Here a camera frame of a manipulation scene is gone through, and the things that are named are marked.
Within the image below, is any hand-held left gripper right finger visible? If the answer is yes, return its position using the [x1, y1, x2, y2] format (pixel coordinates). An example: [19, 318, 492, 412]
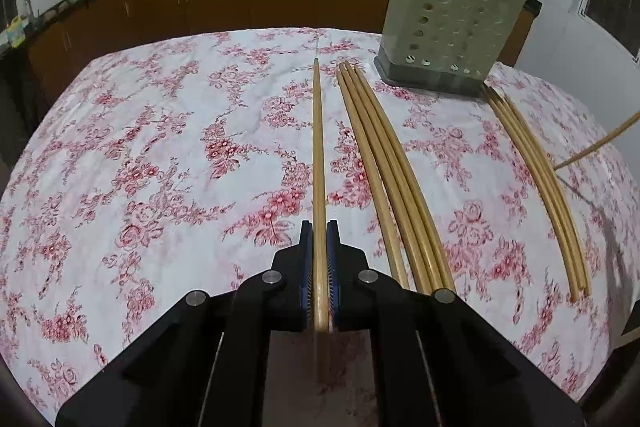
[326, 221, 586, 427]

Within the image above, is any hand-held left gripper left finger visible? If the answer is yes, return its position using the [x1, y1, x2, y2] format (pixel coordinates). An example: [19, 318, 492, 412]
[55, 221, 315, 427]

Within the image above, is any red floral tablecloth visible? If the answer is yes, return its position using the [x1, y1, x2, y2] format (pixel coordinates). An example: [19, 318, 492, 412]
[0, 27, 636, 427]

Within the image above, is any yellow green sponge pack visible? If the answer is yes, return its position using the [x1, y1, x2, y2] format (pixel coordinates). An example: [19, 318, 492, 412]
[6, 17, 27, 46]

